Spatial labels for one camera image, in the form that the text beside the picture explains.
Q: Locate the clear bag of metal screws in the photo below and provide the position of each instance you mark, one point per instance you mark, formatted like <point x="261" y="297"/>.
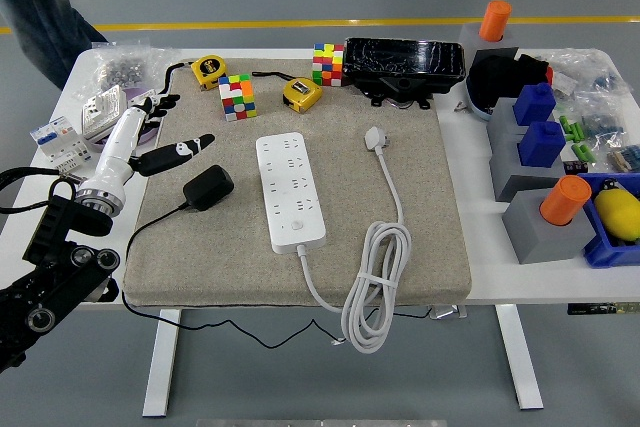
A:
<point x="120" y="69"/>

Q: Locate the puzzle cube small cells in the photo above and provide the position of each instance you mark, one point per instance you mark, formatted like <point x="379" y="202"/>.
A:
<point x="328" y="64"/>

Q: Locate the pale blue-rimmed bowl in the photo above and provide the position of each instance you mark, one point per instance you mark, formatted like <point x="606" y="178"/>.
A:
<point x="475" y="99"/>

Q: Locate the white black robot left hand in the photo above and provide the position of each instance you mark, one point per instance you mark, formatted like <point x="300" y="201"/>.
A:
<point x="117" y="147"/>

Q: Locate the purple tape roll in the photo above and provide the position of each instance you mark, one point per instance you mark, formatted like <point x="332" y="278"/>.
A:
<point x="150" y="133"/>

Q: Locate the blue block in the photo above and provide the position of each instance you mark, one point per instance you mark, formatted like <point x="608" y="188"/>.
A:
<point x="541" y="144"/>
<point x="534" y="104"/>

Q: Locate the small black circuit board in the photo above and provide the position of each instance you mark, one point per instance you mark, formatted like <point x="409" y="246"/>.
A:
<point x="577" y="167"/>

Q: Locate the black power adapter plug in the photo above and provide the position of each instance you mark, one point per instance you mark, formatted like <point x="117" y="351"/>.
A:
<point x="207" y="187"/>

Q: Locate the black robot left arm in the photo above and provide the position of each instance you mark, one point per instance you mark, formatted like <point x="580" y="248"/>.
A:
<point x="45" y="292"/>

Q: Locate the puzzle cube large cells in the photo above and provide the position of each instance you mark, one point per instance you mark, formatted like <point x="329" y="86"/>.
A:
<point x="237" y="97"/>

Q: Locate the white power strip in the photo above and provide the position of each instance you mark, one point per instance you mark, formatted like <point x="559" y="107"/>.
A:
<point x="287" y="187"/>

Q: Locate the grey block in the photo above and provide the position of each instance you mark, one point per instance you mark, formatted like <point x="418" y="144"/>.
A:
<point x="510" y="172"/>
<point x="470" y="37"/>
<point x="500" y="122"/>
<point x="547" y="242"/>

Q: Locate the yellow tape measure clear window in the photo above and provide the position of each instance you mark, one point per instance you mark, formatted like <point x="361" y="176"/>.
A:
<point x="301" y="94"/>

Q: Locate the orange cylinder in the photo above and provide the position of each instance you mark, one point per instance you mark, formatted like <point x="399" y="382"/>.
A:
<point x="565" y="199"/>
<point x="495" y="19"/>

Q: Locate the clear bag of striped parts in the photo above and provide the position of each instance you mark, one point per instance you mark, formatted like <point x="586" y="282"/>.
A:
<point x="627" y="157"/>

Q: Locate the metal bracket under table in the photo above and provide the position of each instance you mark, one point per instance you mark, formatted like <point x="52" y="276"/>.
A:
<point x="447" y="312"/>

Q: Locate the green cylinder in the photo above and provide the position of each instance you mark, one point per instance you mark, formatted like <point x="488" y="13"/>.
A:
<point x="580" y="151"/>
<point x="576" y="132"/>
<point x="591" y="155"/>
<point x="565" y="124"/>

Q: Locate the person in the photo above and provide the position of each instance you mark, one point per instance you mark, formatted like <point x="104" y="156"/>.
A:
<point x="40" y="7"/>

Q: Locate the grey-brown mat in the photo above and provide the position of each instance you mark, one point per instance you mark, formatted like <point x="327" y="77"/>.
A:
<point x="350" y="197"/>

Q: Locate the white table leg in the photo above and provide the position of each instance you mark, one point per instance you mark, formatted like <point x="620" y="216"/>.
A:
<point x="162" y="362"/>
<point x="520" y="357"/>

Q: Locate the blue plastic bin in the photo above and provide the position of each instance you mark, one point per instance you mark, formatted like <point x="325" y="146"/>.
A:
<point x="607" y="252"/>

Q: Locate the clear bag of blue parts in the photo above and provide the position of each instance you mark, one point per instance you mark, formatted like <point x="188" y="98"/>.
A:
<point x="602" y="81"/>
<point x="602" y="123"/>

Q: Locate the white wall socket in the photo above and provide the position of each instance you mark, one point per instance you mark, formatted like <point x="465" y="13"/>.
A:
<point x="102" y="112"/>

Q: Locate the yellow oval object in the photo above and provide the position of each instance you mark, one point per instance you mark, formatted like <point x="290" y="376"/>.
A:
<point x="620" y="212"/>

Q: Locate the black strip under table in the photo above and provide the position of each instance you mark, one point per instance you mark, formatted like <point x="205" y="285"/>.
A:
<point x="602" y="308"/>

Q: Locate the clear bag with white label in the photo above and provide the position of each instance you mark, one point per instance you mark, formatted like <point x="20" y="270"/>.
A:
<point x="565" y="79"/>

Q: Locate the white blue circuit breaker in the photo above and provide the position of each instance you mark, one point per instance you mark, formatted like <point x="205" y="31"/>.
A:
<point x="50" y="137"/>

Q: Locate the black cloth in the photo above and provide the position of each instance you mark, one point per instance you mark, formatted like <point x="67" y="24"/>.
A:
<point x="495" y="79"/>

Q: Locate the yellow tape measure black label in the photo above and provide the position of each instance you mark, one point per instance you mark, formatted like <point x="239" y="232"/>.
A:
<point x="209" y="69"/>

